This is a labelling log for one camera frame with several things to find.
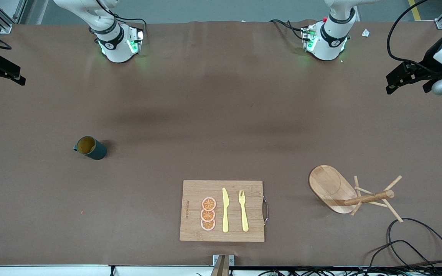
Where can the yellow plastic knife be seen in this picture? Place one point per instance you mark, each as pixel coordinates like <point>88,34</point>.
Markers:
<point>225,214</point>

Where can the wooden cutting board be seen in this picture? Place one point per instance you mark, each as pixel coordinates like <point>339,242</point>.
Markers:
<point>194,191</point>

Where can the brown table cover mat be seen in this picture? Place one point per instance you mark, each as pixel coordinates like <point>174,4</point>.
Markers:
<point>221,115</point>

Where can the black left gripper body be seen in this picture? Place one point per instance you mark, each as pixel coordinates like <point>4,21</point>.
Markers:
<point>427,66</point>

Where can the teal cup with yellow inside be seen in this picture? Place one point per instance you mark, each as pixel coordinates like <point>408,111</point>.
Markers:
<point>96,152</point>

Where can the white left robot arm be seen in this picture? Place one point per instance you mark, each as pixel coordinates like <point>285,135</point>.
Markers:
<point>328,46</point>

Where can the orange slice toy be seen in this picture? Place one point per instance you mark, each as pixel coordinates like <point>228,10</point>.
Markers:
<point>208,203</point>
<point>207,215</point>

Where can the white paper scrap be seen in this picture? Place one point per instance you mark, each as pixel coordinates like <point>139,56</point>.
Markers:
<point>365,33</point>

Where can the grey metal bracket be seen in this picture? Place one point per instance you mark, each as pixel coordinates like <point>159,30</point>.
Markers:
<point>223,260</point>

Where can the wooden cup rack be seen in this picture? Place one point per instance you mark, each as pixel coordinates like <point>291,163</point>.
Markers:
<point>328,184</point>

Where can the yellow plastic fork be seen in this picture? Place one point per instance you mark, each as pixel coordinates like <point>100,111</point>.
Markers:
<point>244,218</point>

